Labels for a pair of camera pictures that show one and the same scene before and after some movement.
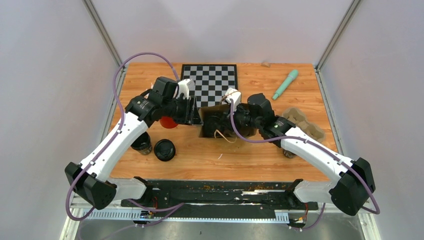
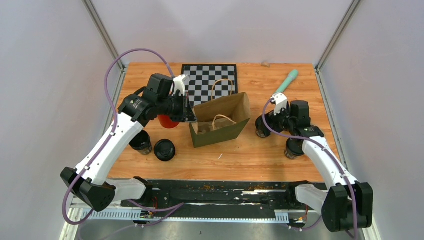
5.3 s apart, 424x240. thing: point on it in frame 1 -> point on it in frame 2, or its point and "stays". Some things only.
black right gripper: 226,120 -> 271,118
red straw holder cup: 168,122 stays
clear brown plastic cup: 288,154 stays
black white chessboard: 211,82 stays
